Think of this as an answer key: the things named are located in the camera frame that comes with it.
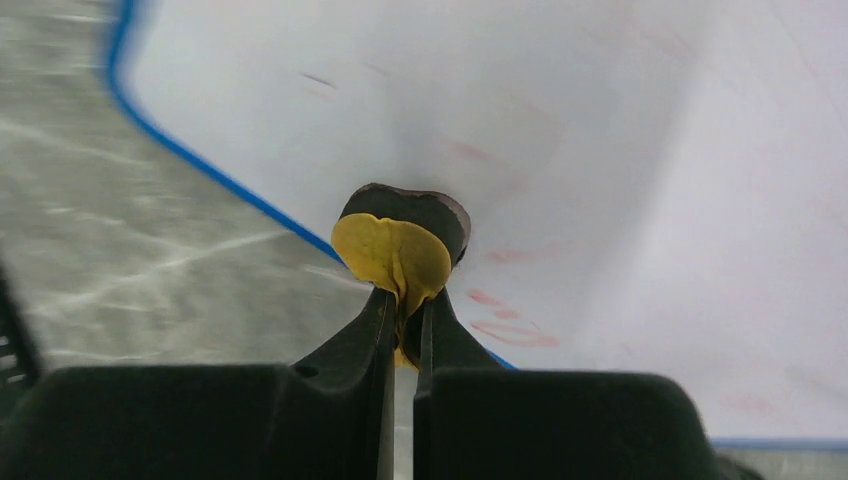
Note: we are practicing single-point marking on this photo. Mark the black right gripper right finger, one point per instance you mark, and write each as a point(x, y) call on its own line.
point(476, 419)

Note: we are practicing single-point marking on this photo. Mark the blue framed whiteboard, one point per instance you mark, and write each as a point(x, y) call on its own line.
point(653, 186)

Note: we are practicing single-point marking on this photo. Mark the yellow black whiteboard eraser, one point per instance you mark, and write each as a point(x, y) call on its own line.
point(405, 242)

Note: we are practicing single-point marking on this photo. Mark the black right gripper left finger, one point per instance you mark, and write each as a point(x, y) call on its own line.
point(328, 416)

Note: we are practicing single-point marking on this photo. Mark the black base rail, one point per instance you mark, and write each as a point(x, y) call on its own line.
point(21, 366)

